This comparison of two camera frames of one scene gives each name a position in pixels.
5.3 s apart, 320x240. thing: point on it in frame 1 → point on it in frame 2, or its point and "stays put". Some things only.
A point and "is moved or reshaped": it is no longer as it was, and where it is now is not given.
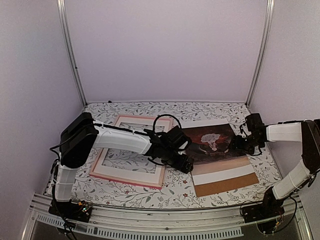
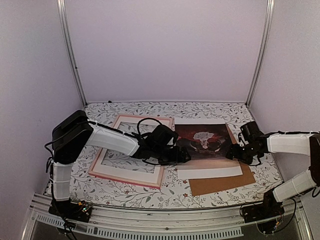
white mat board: [145, 178] stays put
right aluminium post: [269, 16] stays put
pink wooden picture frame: [125, 181] stays put
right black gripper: [236, 144] → [233, 153]
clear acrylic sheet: [130, 159] stays put
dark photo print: [209, 148] is moved or reshaped
